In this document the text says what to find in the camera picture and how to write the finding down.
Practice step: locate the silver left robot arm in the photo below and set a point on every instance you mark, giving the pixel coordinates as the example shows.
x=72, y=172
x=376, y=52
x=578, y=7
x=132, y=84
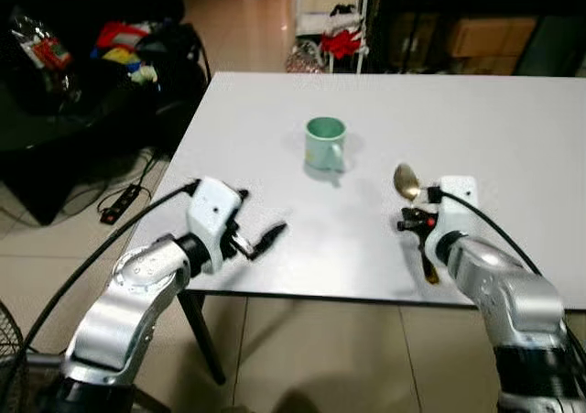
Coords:
x=128, y=303

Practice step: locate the pale green soft toy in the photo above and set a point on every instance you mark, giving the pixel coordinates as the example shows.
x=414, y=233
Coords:
x=142, y=74

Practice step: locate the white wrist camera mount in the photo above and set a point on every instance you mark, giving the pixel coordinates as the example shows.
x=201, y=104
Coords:
x=458, y=198
x=213, y=211

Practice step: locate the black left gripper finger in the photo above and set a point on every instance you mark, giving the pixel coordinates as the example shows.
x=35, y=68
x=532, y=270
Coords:
x=270, y=237
x=243, y=195

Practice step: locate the green ceramic mug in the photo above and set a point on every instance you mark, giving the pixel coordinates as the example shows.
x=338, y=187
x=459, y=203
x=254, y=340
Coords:
x=325, y=143

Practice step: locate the black bag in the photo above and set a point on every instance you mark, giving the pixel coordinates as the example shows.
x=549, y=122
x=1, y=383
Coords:
x=179, y=56

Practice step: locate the black table leg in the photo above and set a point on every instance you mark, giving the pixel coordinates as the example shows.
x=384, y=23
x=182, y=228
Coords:
x=201, y=335

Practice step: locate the brown cardboard box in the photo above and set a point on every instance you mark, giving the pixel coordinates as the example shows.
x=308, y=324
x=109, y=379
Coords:
x=490, y=38

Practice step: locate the red snack bag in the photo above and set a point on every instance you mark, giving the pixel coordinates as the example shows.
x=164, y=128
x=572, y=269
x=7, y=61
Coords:
x=119, y=36

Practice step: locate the black power strip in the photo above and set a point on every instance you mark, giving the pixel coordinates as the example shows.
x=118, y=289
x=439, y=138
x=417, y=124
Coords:
x=124, y=202

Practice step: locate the gold metal spoon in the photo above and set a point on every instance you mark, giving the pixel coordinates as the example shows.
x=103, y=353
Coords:
x=406, y=182

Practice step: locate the dark shelf unit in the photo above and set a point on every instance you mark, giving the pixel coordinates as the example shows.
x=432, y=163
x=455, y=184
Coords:
x=421, y=19

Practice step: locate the red cloth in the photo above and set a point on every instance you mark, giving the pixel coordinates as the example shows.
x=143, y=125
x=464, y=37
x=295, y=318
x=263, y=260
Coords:
x=343, y=42

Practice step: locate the black round coffee table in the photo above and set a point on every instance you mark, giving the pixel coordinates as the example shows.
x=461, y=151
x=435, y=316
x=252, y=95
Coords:
x=64, y=147

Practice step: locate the clear plastic bottle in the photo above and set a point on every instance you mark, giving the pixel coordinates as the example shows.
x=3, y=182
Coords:
x=41, y=47

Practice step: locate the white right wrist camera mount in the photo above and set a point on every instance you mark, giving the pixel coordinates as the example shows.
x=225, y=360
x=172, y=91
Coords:
x=458, y=198

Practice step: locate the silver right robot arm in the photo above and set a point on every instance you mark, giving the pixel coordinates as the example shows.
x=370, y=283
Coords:
x=508, y=294

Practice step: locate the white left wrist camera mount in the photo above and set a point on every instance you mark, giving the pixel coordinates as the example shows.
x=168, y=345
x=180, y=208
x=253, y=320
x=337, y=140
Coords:
x=213, y=211

